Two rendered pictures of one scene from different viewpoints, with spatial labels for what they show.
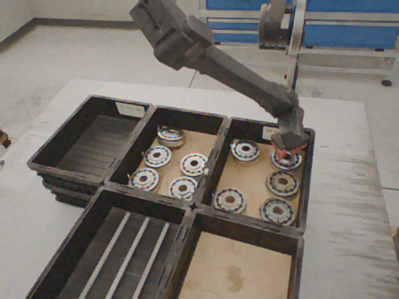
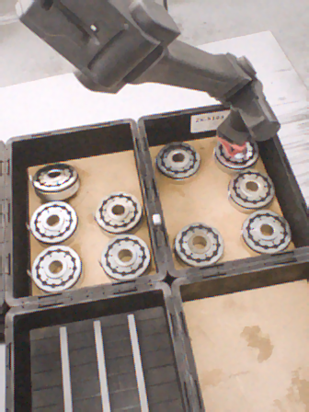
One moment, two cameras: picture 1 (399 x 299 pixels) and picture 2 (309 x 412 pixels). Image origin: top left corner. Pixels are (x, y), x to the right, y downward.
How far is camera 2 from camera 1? 0.29 m
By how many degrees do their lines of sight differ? 21
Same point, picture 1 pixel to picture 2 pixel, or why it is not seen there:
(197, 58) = (155, 65)
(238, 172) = (182, 196)
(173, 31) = (120, 35)
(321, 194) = not seen: hidden behind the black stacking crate
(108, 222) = (39, 357)
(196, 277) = (211, 366)
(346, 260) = not seen: outside the picture
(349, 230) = not seen: outside the picture
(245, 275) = (268, 331)
